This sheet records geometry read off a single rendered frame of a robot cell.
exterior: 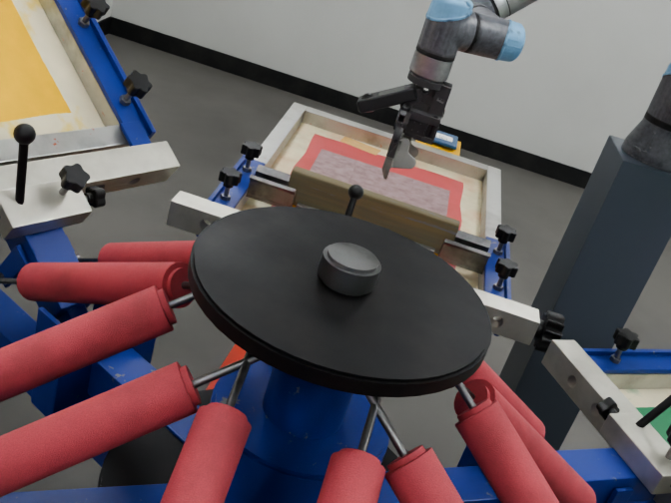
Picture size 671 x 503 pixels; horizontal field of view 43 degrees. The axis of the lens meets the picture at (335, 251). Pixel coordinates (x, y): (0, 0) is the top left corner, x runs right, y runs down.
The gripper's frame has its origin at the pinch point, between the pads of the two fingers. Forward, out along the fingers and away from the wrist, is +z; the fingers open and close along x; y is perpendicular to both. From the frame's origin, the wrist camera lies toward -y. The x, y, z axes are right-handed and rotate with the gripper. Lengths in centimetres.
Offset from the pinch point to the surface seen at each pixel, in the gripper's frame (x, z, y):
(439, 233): -1.6, 9.1, 14.7
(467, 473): -70, 10, 23
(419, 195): 33.1, 16.6, 10.1
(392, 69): 367, 77, -15
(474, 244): 2.0, 10.5, 22.6
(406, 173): 44.5, 16.7, 5.6
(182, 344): 74, 112, -46
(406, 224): -1.5, 9.5, 7.8
